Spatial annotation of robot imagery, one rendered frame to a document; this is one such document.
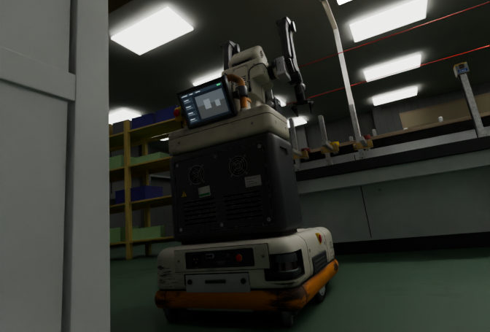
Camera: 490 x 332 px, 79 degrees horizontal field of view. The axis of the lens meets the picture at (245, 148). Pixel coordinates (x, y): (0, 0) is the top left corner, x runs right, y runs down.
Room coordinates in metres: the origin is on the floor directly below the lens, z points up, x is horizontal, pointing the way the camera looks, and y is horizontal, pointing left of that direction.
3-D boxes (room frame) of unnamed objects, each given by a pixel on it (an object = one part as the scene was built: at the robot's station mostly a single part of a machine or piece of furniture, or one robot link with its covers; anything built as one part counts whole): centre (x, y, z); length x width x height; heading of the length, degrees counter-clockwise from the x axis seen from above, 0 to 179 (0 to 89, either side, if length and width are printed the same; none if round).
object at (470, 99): (1.91, -1.53, 0.93); 0.05 x 0.04 x 0.45; 64
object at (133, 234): (5.02, 1.85, 1.16); 2.63 x 0.68 x 2.31; 66
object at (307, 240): (1.48, 0.02, 0.16); 0.67 x 0.64 x 0.25; 154
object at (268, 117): (1.40, 0.06, 0.59); 0.55 x 0.34 x 0.83; 64
